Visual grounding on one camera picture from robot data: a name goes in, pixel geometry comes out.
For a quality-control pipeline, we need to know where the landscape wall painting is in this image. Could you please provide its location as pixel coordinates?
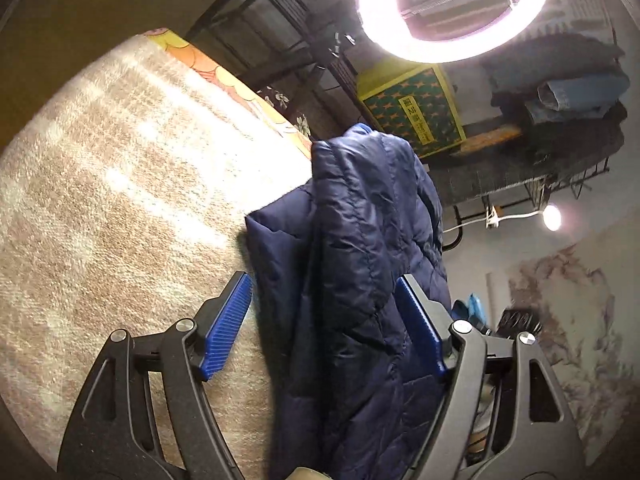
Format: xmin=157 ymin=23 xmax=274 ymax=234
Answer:
xmin=507 ymin=242 xmax=640 ymax=461

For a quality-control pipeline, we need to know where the black metal clothes rack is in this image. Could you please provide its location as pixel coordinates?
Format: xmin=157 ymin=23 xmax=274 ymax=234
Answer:
xmin=185 ymin=0 xmax=631 ymax=251

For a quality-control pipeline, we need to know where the white clip lamp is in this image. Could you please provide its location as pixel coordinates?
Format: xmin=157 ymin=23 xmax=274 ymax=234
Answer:
xmin=442 ymin=202 xmax=563 ymax=235

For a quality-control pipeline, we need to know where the navy puffer jacket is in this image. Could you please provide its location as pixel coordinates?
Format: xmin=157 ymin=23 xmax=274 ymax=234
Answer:
xmin=245 ymin=124 xmax=453 ymax=480

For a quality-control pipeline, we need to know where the yellow patterned box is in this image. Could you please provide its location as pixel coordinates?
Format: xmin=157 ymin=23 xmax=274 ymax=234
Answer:
xmin=356 ymin=57 xmax=467 ymax=158

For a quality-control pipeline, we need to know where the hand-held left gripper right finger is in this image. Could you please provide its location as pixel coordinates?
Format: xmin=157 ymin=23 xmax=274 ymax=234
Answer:
xmin=395 ymin=274 xmax=587 ymax=480

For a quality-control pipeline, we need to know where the dark blue hanging jacket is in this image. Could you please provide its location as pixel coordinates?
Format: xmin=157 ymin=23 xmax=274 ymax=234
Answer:
xmin=485 ymin=34 xmax=627 ymax=106

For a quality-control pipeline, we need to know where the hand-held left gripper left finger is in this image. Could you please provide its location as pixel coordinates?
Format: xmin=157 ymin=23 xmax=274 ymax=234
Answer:
xmin=59 ymin=271 xmax=253 ymax=480

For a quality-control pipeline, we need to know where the denim jacket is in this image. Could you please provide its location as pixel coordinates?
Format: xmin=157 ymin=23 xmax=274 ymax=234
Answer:
xmin=536 ymin=71 xmax=632 ymax=123

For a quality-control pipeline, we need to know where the black coat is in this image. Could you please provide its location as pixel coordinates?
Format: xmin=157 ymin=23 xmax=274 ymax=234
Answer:
xmin=525 ymin=105 xmax=628 ymax=167

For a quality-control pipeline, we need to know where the light blue jacket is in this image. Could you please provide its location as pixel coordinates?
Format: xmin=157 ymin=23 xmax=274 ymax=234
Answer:
xmin=452 ymin=296 xmax=486 ymax=332

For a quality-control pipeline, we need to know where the orange scarf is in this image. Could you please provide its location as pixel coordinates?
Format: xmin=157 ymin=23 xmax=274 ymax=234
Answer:
xmin=459 ymin=126 xmax=523 ymax=155

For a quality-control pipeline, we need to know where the ring light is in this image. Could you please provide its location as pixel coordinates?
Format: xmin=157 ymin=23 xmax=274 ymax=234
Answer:
xmin=355 ymin=0 xmax=558 ymax=64

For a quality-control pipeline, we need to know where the yellow floral bedsheet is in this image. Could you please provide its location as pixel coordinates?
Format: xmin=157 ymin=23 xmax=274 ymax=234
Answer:
xmin=145 ymin=29 xmax=313 ymax=161

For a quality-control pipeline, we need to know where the beige blanket on bed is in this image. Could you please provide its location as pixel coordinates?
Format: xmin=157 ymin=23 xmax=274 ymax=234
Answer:
xmin=0 ymin=35 xmax=313 ymax=480

